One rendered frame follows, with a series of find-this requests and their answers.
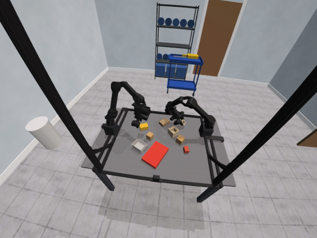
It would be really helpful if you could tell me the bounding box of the yellow block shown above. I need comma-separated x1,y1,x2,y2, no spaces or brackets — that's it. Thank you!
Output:
140,123,148,130

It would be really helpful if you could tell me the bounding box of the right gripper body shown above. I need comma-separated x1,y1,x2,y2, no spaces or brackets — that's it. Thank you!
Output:
173,111,184,125

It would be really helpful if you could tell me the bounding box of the small red block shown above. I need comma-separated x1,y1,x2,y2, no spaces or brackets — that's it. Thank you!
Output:
183,146,189,153

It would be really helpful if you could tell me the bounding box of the flat red board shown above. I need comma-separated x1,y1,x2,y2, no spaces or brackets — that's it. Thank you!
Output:
142,141,169,169

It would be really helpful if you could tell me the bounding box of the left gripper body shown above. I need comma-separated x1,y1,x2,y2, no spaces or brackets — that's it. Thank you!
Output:
131,112,141,127

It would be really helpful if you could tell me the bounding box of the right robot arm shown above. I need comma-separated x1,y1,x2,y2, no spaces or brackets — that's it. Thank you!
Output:
165,96,215,129

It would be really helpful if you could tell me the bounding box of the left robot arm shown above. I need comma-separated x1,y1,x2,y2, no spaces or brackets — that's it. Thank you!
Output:
105,81,151,126

